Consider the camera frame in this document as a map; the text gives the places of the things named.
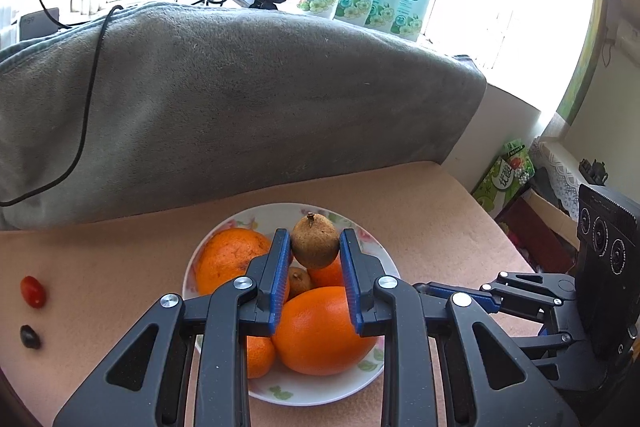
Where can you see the medium orange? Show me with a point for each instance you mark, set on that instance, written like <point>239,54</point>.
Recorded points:
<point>327,276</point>

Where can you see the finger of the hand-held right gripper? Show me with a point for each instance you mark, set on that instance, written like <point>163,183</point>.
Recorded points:
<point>550,343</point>
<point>525,292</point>

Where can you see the small mandarin orange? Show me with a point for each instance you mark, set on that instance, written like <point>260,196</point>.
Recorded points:
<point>260,357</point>

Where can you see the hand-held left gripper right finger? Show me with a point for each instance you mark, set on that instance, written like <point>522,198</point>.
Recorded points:
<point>352,282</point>

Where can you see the brown longan with stem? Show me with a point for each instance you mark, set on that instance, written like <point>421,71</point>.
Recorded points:
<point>315,244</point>

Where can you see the red cherry tomato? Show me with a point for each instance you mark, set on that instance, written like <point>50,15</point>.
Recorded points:
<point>33,292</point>

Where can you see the dark grape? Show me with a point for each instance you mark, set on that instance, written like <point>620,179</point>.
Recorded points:
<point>30,337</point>

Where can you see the cardboard box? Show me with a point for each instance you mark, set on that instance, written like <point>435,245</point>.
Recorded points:
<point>540,232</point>

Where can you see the dark teapot figurine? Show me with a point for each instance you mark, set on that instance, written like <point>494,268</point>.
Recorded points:
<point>595,172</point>

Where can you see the rough-skinned blemished orange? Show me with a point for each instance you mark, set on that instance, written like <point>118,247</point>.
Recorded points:
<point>225,262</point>

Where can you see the white floral plate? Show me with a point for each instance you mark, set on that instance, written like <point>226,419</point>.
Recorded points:
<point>310,389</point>

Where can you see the white lace cloth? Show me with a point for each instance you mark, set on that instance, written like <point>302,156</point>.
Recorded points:
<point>560,187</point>

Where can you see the grey towel-covered bolster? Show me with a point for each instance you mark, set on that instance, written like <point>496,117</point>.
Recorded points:
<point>250,107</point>

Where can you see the large smooth orange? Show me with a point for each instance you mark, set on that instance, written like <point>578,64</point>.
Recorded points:
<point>320,337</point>

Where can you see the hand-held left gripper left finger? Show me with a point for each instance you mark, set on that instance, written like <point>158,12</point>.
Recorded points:
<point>280,282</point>

